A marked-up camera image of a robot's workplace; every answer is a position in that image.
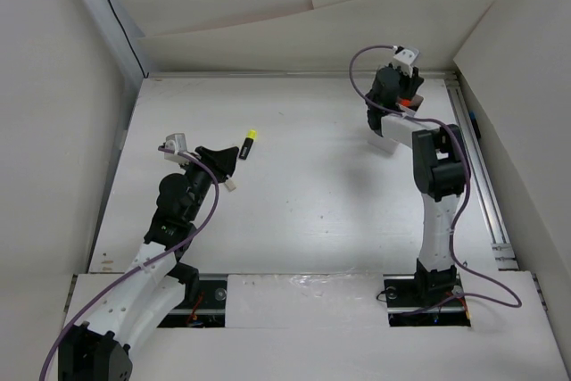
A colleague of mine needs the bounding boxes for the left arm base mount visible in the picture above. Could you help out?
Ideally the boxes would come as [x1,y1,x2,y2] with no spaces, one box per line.
[159,275,228,328]

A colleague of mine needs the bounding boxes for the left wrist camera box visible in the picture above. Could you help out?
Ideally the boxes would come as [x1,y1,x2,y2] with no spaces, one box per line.
[161,133,187,164]

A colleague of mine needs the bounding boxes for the white divided pen holder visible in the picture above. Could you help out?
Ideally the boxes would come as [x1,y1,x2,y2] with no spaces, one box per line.
[367,95,424,154]

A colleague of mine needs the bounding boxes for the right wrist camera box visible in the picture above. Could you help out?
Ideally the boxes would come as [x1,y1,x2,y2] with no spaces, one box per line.
[392,46,419,74]

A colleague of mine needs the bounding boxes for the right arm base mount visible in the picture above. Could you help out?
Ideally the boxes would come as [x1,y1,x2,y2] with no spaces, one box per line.
[377,274,471,327]

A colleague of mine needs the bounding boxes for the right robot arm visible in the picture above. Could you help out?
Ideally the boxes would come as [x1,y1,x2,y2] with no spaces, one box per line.
[365,64,469,307]

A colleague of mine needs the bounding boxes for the blue highlighter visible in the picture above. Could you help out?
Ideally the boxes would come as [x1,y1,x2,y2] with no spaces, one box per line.
[468,111,482,140]

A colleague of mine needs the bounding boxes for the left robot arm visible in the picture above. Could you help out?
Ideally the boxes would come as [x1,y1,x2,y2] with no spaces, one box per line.
[57,139,239,380]

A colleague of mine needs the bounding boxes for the yellow highlighter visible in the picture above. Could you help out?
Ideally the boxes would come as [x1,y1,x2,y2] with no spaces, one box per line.
[238,129,257,160]

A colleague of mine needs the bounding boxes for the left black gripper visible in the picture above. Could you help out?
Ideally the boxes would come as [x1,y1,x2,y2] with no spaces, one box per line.
[178,146,236,222]

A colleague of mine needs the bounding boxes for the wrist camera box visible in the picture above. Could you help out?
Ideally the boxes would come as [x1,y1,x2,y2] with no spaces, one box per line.
[392,46,419,74]
[161,133,187,164]

